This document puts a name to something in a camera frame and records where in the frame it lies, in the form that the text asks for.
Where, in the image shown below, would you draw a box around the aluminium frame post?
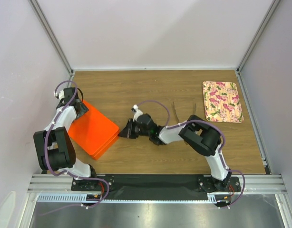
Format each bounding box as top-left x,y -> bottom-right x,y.
28,0 -> 74,75
236,0 -> 282,73

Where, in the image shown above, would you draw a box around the aluminium frame post left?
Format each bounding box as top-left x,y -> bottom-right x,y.
28,0 -> 74,75

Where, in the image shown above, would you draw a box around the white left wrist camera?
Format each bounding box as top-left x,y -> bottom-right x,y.
53,89 -> 65,99

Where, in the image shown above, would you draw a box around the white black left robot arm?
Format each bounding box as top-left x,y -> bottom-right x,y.
33,87 -> 98,191

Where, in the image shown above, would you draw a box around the aluminium frame post right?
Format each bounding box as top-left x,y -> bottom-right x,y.
236,0 -> 282,73

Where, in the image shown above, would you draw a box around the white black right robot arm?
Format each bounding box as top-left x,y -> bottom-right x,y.
118,114 -> 232,191

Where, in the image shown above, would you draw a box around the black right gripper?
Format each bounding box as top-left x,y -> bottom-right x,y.
118,118 -> 151,139

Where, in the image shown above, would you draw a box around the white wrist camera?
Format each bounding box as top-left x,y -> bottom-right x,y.
53,89 -> 65,99
131,104 -> 143,122

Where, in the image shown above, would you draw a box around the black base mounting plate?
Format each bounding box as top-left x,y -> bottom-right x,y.
72,174 -> 241,201

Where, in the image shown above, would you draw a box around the orange chocolate box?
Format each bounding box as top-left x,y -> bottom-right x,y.
90,135 -> 118,160

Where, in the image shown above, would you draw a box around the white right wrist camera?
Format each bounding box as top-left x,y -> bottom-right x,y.
131,104 -> 143,122

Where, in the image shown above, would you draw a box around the orange tray lid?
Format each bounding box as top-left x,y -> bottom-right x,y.
68,100 -> 120,156

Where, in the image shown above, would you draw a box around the floral patterned tray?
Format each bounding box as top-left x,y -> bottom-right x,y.
202,81 -> 244,123

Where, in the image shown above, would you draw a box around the metal tongs with red grip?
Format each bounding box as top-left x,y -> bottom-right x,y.
171,101 -> 197,145

